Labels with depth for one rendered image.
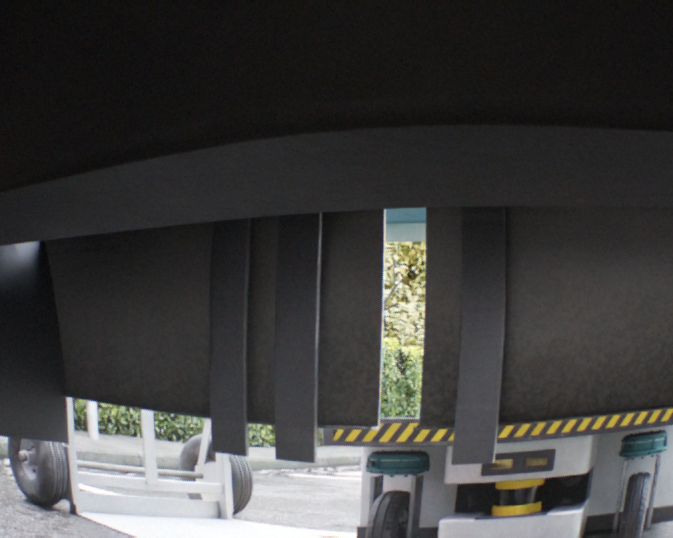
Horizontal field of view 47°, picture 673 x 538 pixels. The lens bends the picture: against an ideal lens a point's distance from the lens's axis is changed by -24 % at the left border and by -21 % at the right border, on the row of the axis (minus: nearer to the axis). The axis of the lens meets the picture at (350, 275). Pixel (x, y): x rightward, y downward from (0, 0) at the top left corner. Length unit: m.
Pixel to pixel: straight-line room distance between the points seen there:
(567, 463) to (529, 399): 0.62
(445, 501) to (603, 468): 0.33
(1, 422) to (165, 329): 0.26
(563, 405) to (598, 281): 0.12
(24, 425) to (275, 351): 0.33
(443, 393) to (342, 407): 0.09
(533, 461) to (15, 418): 0.86
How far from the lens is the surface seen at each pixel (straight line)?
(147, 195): 0.20
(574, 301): 0.81
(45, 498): 1.97
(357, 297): 0.86
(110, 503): 2.09
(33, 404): 0.97
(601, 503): 1.65
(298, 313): 0.86
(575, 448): 1.42
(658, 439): 1.49
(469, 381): 0.80
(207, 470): 2.38
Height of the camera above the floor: 0.31
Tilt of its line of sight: 9 degrees up
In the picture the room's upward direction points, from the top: 2 degrees clockwise
